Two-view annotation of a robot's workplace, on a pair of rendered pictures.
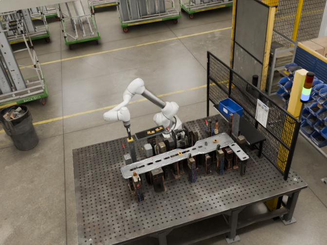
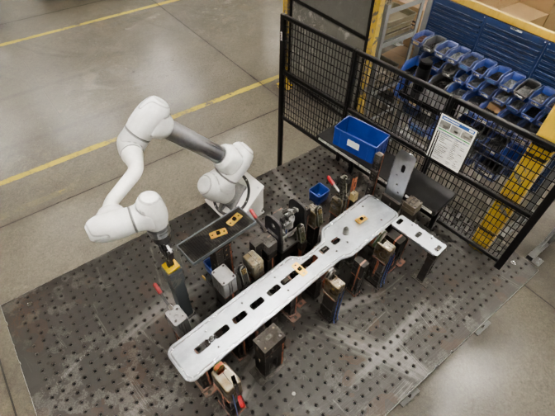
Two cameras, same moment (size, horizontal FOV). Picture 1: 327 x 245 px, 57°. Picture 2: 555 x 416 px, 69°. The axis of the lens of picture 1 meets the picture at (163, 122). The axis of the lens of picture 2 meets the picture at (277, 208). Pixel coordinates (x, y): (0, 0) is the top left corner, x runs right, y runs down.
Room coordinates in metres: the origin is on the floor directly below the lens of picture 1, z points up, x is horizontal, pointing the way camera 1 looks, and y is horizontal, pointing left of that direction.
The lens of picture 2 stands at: (1.64, 0.42, 2.68)
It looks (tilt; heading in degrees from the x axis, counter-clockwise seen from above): 49 degrees down; 334
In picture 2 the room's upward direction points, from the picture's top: 1 degrees clockwise
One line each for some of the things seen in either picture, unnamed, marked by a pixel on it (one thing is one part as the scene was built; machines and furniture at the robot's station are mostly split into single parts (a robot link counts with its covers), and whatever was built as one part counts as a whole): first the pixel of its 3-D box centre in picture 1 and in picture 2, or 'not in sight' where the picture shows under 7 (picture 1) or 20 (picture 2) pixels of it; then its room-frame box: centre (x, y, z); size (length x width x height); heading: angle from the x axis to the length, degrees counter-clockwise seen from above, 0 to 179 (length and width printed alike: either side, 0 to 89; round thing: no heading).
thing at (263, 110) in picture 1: (262, 113); (451, 143); (2.79, -1.16, 1.30); 0.23 x 0.02 x 0.31; 18
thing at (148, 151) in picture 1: (150, 159); (226, 296); (2.63, 0.21, 0.90); 0.13 x 0.10 x 0.41; 18
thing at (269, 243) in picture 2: (171, 150); (268, 260); (2.75, -0.06, 0.89); 0.13 x 0.11 x 0.38; 18
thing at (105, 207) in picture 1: (177, 166); (282, 288); (2.67, -0.12, 0.68); 2.56 x 1.61 x 0.04; 102
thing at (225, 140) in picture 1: (178, 154); (297, 272); (2.56, -0.14, 1.00); 1.38 x 0.22 x 0.02; 108
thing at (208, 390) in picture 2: (130, 180); (197, 368); (2.38, 0.44, 0.84); 0.18 x 0.06 x 0.29; 18
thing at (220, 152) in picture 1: (219, 161); (379, 263); (2.50, -0.61, 0.87); 0.12 x 0.09 x 0.35; 18
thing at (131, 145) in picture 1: (133, 153); (179, 291); (2.74, 0.41, 0.92); 0.08 x 0.08 x 0.44; 18
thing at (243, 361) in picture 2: (147, 174); (234, 338); (2.44, 0.24, 0.84); 0.17 x 0.06 x 0.29; 18
